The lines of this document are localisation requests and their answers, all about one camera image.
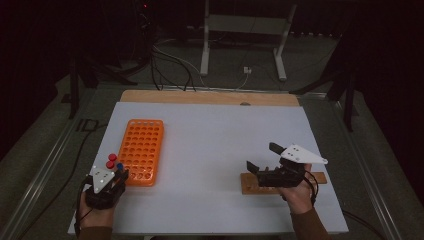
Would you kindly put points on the metal floor rail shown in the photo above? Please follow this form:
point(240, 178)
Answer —
point(43, 170)
point(370, 180)

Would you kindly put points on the grey metal stand frame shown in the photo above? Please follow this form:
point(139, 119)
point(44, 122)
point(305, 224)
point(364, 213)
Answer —
point(245, 24)

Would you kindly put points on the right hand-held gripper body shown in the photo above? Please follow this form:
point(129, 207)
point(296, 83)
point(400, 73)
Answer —
point(283, 176)

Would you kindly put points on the blue capped test tube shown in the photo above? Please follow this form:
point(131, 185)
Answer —
point(120, 165)

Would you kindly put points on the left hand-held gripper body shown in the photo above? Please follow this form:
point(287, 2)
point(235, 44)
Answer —
point(103, 196)

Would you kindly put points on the white plug adapter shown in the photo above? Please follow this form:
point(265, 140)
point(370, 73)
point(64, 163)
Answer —
point(247, 70)

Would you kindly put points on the dark equipment with red light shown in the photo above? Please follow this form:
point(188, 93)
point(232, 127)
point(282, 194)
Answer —
point(144, 20)

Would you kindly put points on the red capped test tube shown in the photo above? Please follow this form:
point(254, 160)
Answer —
point(110, 164)
point(112, 156)

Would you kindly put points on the black tripod stand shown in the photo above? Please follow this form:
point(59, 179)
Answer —
point(75, 86)
point(348, 96)

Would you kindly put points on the white table mat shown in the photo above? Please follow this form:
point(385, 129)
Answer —
point(206, 140)

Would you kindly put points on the person's left hand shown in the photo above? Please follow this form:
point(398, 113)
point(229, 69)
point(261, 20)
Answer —
point(96, 218)

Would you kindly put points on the person's right hand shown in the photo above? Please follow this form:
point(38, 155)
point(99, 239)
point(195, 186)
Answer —
point(298, 198)

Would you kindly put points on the orange plastic tube rack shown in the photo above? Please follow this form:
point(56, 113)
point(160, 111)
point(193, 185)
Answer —
point(143, 143)

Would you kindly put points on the wooden tube rack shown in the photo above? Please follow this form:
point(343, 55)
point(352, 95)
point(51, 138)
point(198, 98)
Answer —
point(250, 187)

